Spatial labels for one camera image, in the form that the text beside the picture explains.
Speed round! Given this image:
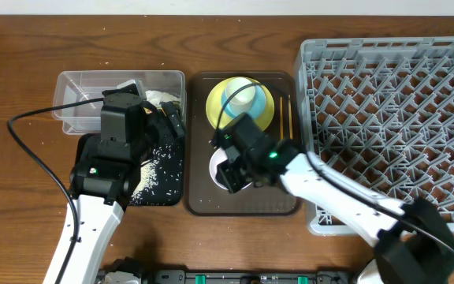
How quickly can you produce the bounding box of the white tissue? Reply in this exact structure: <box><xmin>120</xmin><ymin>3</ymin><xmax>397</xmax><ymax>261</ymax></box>
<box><xmin>145</xmin><ymin>90</ymin><xmax>180</xmax><ymax>109</ymax></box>

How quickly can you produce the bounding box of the white bowl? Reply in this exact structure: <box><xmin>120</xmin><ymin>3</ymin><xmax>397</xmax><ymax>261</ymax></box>
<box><xmin>209</xmin><ymin>148</ymin><xmax>252</xmax><ymax>193</ymax></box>

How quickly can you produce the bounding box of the rice food waste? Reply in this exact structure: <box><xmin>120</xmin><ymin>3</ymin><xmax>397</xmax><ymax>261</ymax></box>
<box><xmin>129</xmin><ymin>143</ymin><xmax>184</xmax><ymax>206</ymax></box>

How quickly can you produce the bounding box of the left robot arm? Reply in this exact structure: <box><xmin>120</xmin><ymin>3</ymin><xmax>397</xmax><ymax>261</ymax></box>
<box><xmin>44</xmin><ymin>92</ymin><xmax>185</xmax><ymax>283</ymax></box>

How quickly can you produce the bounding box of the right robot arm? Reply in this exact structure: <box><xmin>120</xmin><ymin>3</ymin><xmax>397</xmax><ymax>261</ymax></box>
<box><xmin>213</xmin><ymin>134</ymin><xmax>454</xmax><ymax>283</ymax></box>

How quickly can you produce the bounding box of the grey dishwasher rack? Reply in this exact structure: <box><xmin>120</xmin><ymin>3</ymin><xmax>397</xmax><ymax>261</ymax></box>
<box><xmin>294</xmin><ymin>37</ymin><xmax>454</xmax><ymax>232</ymax></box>

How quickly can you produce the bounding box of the black plastic tray bin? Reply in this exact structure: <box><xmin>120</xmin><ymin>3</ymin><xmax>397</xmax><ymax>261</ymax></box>
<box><xmin>69</xmin><ymin>133</ymin><xmax>184</xmax><ymax>208</ymax></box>

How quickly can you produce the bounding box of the dark brown serving tray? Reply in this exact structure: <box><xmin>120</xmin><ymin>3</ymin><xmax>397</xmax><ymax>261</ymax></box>
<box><xmin>184</xmin><ymin>71</ymin><xmax>301</xmax><ymax>216</ymax></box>

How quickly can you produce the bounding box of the yellow plate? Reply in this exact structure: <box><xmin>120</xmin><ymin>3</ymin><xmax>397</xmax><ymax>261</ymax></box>
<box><xmin>206</xmin><ymin>77</ymin><xmax>275</xmax><ymax>130</ymax></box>

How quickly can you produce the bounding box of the white paper cup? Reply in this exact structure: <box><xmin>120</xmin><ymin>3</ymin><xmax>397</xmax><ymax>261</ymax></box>
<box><xmin>225</xmin><ymin>77</ymin><xmax>255</xmax><ymax>107</ymax></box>

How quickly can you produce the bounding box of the blue bowl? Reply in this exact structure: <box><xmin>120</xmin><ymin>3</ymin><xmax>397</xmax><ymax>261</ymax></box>
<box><xmin>225</xmin><ymin>86</ymin><xmax>266</xmax><ymax>119</ymax></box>

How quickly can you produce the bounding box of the right wooden chopstick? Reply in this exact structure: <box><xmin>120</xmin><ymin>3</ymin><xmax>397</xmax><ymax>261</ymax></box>
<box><xmin>288</xmin><ymin>95</ymin><xmax>293</xmax><ymax>139</ymax></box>

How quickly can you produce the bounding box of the clear plastic bin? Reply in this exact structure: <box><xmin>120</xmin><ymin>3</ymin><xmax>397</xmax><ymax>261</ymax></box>
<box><xmin>52</xmin><ymin>70</ymin><xmax>187</xmax><ymax>135</ymax></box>

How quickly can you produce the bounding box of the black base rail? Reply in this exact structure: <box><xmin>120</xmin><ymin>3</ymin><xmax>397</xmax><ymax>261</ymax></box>
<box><xmin>94</xmin><ymin>257</ymin><xmax>352</xmax><ymax>284</ymax></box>

